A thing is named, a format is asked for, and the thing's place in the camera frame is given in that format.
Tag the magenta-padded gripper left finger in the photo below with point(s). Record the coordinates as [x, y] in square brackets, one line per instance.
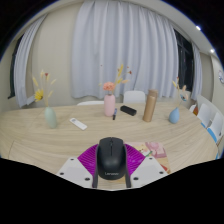
[75, 168]

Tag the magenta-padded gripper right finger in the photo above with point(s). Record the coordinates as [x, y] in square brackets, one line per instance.
[146, 168]

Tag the black computer mouse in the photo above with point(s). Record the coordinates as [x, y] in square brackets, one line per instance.
[111, 160]

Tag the colourful printed mouse pad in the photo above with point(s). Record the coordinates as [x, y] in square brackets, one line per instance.
[156, 150]

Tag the white remote control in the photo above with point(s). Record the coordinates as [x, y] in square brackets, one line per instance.
[78, 124]

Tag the green vase with dried flowers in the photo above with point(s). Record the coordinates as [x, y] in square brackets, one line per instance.
[50, 118]

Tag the blue vase with dried flowers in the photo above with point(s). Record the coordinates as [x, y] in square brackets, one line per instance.
[174, 116]

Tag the black oblong case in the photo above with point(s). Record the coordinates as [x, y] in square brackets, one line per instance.
[128, 110]

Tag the tan insulated bottle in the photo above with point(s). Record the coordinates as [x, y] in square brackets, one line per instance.
[150, 106]

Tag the dark marker pen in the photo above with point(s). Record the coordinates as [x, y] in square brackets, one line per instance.
[114, 115]

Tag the white chair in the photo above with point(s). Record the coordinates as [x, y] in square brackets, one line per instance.
[204, 115]
[216, 128]
[134, 97]
[90, 103]

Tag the pink vase with dried flowers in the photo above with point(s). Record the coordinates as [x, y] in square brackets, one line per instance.
[109, 106]

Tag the narrow white curtain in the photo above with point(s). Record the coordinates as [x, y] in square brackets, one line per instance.
[25, 66]
[196, 73]

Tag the dark framed window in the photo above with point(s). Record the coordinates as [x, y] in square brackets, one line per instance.
[185, 66]
[13, 76]

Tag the wide white curtain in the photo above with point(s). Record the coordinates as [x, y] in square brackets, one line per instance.
[123, 43]

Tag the round ceiling light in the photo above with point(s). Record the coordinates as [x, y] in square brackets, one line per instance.
[212, 51]
[198, 28]

